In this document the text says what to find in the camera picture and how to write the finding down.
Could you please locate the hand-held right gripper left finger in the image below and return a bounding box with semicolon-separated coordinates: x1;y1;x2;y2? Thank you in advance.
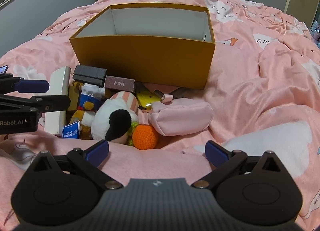
25;140;123;191

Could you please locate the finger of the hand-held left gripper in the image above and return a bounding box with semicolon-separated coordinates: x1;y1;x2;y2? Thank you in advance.
0;74;50;95
0;95;71;115

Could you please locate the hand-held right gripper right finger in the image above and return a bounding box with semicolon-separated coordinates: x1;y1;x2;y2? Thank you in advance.
192;140;290;190

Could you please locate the olive brown small box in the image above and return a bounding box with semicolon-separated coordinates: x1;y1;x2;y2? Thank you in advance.
66;85;80;112

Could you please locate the pink fabric pouch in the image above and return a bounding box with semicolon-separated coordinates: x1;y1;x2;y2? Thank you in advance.
148;97;214;136

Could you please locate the mauve small box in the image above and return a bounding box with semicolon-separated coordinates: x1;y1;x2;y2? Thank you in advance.
104;76;136;94

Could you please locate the orange cardboard box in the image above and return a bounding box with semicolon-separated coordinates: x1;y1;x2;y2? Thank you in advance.
69;2;216;90

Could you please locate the long white box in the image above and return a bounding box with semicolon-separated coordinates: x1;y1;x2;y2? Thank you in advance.
44;66;73;136

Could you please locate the white plush toy black ear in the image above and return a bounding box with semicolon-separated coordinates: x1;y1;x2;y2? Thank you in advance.
91;91;139;144

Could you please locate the brown plush toy blue outfit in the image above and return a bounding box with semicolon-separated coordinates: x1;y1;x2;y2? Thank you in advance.
62;81;112;140

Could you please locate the dark grey box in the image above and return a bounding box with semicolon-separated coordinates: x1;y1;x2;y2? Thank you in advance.
72;65;107;88

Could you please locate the orange crocheted fruit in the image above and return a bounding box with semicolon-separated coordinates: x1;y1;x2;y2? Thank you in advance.
127;121;160;150

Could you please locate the yellow toy phone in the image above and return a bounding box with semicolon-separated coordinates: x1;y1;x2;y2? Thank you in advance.
136;89;163;111

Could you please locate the pink printed blanket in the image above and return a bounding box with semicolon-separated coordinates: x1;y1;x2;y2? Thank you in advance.
0;0;320;231

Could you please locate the colourful box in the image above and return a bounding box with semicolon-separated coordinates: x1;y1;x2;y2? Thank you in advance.
311;20;320;41

